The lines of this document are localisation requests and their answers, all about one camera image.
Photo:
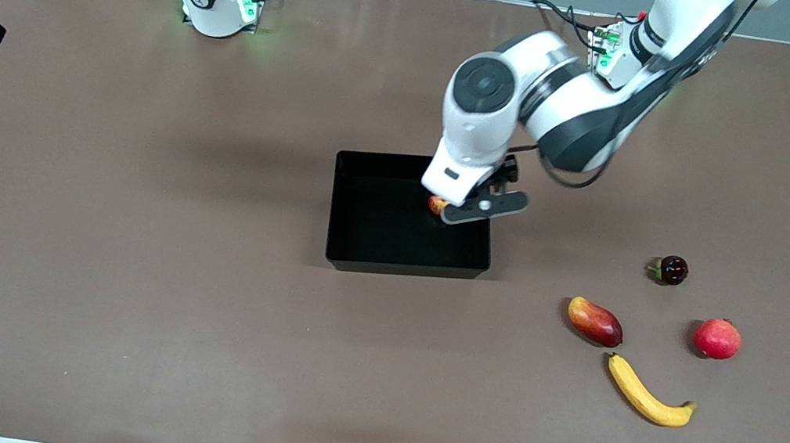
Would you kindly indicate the red yellow mango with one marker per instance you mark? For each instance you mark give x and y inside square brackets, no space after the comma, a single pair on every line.
[595,321]

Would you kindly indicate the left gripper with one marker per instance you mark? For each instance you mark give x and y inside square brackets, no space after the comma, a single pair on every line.
[504,175]

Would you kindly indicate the yellow banana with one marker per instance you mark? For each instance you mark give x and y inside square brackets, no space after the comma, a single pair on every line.
[641,395]

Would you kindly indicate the black plastic box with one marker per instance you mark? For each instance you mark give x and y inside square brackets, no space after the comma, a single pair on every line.
[392,237]

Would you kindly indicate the dark purple mangosteen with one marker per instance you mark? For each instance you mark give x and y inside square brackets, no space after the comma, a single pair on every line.
[672,270]

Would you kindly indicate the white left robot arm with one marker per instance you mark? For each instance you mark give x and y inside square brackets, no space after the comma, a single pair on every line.
[596,103]

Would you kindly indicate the red yellow apple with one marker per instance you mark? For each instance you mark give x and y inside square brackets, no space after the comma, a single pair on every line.
[435,205]

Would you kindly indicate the table cover mat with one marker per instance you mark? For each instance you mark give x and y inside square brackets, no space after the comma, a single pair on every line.
[341,363]

